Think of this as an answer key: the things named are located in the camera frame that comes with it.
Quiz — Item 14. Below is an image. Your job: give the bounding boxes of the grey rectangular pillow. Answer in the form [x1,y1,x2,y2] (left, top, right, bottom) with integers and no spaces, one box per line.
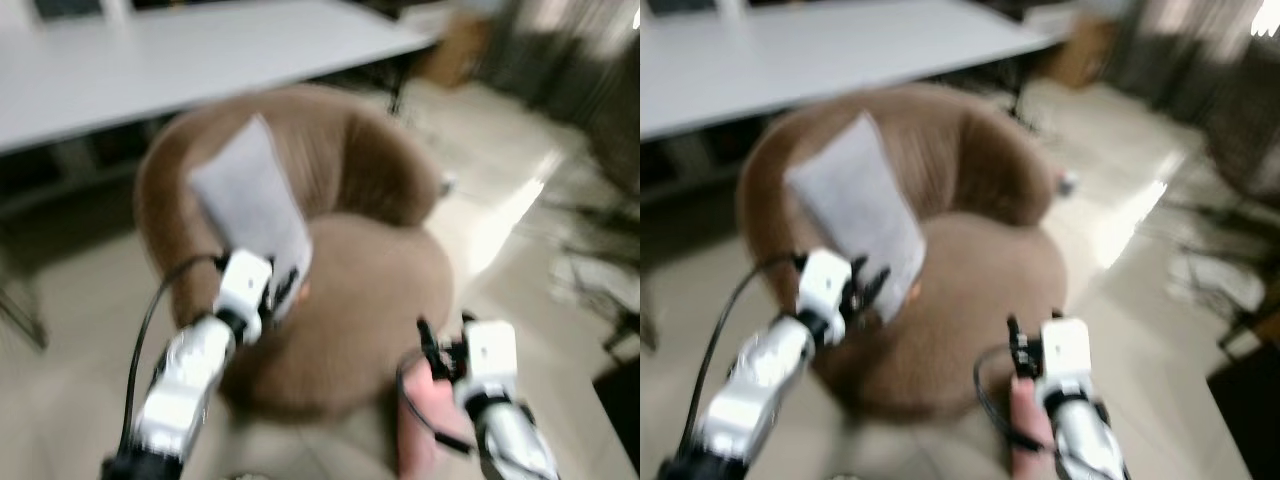
[188,113,314,322]
[785,113,926,324]

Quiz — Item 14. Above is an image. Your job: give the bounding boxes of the brown round plush armchair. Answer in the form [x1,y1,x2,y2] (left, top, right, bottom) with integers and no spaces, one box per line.
[737,83,1069,421]
[133,83,456,421]

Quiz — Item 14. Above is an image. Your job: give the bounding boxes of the black office chair base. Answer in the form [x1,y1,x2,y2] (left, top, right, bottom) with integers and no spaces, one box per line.
[1163,198,1280,353]
[548,198,641,336]

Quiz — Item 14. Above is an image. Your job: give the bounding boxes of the black box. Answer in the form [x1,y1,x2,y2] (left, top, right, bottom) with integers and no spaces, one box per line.
[591,354,641,473]
[1204,344,1280,480]

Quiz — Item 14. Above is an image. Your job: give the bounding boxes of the long white table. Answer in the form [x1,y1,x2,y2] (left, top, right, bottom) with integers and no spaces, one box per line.
[640,0,1063,142]
[0,0,442,157]

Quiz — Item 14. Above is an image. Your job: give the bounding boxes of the brown cardboard box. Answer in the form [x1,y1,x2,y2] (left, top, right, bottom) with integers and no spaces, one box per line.
[419,14,492,90]
[1039,14,1117,90]

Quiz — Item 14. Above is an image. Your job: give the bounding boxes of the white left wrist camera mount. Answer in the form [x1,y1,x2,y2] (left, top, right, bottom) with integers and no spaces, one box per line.
[214,250,274,344]
[796,248,854,323]

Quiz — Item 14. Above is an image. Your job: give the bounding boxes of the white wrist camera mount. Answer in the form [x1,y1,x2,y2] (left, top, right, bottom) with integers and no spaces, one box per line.
[461,320,520,407]
[214,250,274,344]
[1039,318,1094,403]
[796,248,854,323]

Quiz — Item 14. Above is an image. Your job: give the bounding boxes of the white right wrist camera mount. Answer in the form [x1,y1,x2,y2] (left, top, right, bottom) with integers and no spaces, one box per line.
[1039,318,1094,403]
[461,320,520,407]

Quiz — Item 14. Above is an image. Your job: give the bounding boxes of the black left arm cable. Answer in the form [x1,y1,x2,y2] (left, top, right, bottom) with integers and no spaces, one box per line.
[704,254,807,443]
[119,254,227,453]

